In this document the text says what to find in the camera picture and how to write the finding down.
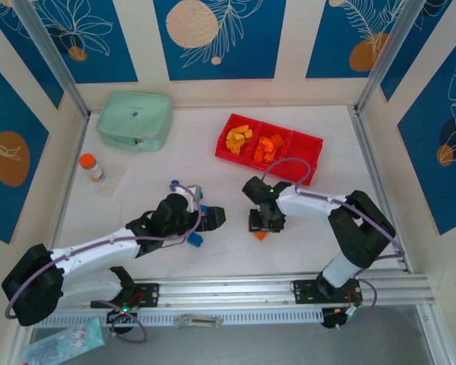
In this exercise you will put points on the orange curved lego piece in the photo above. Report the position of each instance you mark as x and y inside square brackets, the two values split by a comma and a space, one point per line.
[260, 236]

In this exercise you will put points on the small blue lego brick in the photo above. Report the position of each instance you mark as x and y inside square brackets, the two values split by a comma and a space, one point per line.
[173, 182]

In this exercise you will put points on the orange lego arch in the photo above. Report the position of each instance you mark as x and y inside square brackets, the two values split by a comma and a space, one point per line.
[266, 143]

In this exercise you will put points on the orange rectangular lego brick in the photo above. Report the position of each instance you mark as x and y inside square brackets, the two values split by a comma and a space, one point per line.
[277, 139]

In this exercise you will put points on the large yellow lego brick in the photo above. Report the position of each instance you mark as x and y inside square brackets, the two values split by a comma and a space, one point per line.
[233, 146]

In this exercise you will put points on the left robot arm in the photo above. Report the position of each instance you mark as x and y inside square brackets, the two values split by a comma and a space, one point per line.
[95, 251]

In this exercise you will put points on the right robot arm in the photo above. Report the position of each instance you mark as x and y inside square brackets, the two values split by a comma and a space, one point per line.
[311, 203]

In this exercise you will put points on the red three-compartment bin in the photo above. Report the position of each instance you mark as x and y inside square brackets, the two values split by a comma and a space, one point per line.
[304, 146]

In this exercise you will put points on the orange-capped bottle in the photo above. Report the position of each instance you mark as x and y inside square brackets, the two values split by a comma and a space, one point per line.
[93, 169]

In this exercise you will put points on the clear plastic clip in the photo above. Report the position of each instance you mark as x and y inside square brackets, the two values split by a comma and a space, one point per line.
[197, 321]

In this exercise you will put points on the mint green zip pouch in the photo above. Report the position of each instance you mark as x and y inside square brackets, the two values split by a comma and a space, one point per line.
[133, 118]

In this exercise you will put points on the blue rabbit-print tissue pack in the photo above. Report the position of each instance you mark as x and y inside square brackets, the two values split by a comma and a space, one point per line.
[64, 342]

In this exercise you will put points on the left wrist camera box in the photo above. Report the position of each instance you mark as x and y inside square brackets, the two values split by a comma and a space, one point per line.
[194, 188]

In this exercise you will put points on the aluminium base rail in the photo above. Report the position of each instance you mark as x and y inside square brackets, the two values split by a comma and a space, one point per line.
[232, 289]

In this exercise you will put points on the aluminium side rail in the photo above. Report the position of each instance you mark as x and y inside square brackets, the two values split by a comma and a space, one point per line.
[365, 133]

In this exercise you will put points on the aluminium frame post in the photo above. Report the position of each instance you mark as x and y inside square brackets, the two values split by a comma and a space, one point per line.
[52, 57]
[391, 57]

